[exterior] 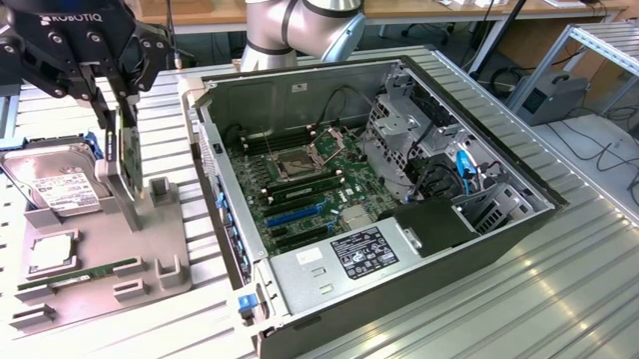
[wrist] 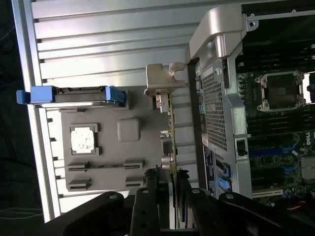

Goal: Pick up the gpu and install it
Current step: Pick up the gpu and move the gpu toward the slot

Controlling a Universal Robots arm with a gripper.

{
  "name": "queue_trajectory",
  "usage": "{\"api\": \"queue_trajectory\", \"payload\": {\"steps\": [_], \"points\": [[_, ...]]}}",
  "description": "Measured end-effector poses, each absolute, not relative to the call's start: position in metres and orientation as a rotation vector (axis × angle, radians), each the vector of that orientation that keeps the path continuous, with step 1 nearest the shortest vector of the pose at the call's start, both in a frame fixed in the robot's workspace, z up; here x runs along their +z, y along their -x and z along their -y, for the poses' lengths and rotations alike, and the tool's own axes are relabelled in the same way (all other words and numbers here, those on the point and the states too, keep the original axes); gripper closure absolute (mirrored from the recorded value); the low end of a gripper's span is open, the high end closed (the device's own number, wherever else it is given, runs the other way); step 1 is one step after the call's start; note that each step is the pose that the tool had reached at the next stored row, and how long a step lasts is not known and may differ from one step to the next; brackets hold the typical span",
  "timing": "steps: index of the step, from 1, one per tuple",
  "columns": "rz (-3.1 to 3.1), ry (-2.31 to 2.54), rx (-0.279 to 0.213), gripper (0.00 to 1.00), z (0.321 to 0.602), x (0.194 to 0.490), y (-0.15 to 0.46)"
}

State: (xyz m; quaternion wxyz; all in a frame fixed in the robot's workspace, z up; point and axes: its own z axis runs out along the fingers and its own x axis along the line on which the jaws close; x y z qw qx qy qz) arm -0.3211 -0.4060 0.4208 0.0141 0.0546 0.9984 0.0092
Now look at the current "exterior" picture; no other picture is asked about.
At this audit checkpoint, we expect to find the grey parts rack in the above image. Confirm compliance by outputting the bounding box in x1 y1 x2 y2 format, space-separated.
10 156 197 340

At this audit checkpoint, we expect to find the black plastic shroud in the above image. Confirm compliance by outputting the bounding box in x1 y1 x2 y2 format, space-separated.
377 196 483 259

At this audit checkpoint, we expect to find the aluminium frame rack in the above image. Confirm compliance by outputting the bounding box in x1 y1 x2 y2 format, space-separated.
506 22 639 115

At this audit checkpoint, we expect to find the perforated silver drive cage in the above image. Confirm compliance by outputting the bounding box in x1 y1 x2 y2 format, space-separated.
363 93 435 203

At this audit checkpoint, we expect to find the black hanging cable with plug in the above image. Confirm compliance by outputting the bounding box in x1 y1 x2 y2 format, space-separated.
166 0 185 71

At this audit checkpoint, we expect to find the blue disk bracket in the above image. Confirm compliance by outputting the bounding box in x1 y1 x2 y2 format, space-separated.
0 129 107 162

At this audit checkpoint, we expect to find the silver hard disk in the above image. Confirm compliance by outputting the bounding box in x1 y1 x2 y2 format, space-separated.
0 144 114 218

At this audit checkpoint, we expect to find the open grey PC case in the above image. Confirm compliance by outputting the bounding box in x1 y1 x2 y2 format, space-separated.
178 55 570 359

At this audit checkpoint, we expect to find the silver CPU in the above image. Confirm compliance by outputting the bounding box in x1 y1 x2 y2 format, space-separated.
30 235 82 272

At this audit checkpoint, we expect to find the silver socket cover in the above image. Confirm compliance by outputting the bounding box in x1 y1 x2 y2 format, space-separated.
307 126 347 162

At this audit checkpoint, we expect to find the brown box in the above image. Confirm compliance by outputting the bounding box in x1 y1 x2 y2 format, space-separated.
142 0 214 18

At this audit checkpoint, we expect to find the blue wire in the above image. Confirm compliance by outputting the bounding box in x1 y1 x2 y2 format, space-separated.
455 149 475 196

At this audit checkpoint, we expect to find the black power wire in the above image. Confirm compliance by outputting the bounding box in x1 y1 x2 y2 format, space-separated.
405 111 454 199

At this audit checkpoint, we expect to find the black office chair base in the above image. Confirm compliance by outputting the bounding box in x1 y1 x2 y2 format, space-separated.
379 21 457 46

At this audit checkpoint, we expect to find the black looped wire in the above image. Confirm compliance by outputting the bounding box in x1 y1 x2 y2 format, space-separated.
317 85 375 130

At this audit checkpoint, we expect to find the blue expansion slot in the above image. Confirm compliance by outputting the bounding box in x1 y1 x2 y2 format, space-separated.
267 209 329 228

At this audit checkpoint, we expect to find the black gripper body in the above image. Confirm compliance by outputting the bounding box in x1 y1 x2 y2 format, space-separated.
5 0 138 76

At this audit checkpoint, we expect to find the silver disk bay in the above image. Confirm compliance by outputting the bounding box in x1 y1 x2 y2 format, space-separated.
451 182 536 235

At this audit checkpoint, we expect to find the CPU socket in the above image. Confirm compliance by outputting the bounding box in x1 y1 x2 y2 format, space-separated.
269 149 326 184

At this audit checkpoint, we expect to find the green RAM stick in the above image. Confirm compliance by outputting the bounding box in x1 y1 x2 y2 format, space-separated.
18 257 139 291
267 174 346 201

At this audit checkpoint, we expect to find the silver power supply unit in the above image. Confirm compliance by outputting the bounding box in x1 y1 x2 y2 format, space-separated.
267 218 426 317

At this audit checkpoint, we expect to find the thin metal locking lever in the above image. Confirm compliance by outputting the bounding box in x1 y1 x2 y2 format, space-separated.
261 125 277 160

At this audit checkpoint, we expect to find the black expansion slot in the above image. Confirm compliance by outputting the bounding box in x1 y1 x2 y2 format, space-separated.
262 203 321 220
273 224 327 240
274 230 334 250

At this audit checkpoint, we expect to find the graphics card with silver bracket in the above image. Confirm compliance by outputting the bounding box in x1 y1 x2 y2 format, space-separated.
105 106 147 203

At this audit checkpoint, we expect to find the silver chipset heatsink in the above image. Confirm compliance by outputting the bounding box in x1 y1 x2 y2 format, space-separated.
342 207 374 228

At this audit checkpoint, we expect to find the wooden desk white frame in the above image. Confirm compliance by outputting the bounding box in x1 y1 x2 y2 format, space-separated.
363 0 630 73
134 0 251 37

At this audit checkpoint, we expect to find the black slanted pole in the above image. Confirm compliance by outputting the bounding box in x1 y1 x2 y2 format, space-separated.
467 0 529 75

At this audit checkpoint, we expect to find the grey controller box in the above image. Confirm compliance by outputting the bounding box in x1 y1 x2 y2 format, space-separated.
518 73 590 126

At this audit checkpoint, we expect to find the green motherboard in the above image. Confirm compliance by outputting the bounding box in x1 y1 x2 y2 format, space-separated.
225 125 386 255

